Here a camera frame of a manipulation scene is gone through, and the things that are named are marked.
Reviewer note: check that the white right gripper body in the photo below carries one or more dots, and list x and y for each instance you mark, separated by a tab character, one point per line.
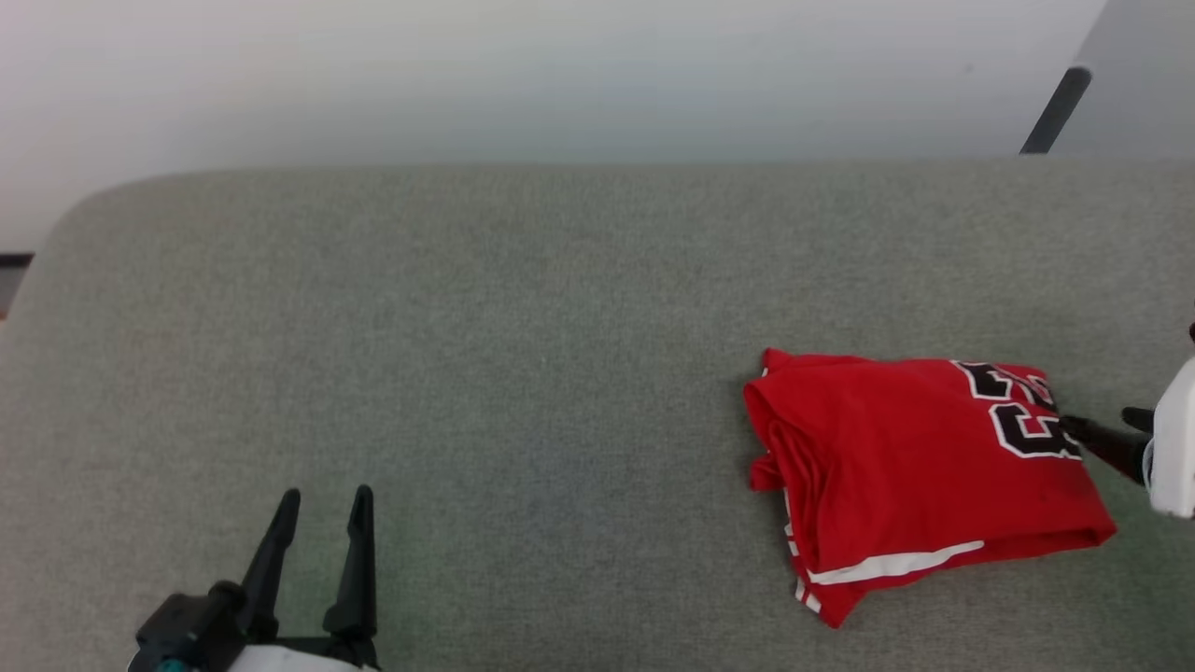
1176	439

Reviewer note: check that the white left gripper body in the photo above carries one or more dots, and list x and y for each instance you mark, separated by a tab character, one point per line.
317	656

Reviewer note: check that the dark grey slanted bar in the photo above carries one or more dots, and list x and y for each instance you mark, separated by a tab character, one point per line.
1055	110

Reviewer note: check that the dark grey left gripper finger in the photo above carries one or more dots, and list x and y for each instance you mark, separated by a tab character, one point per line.
269	569
357	579

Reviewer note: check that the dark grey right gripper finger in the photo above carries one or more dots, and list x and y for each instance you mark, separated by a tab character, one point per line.
1139	418
1106	446

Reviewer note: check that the red Bulls basketball jersey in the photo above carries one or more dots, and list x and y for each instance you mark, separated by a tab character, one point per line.
915	467

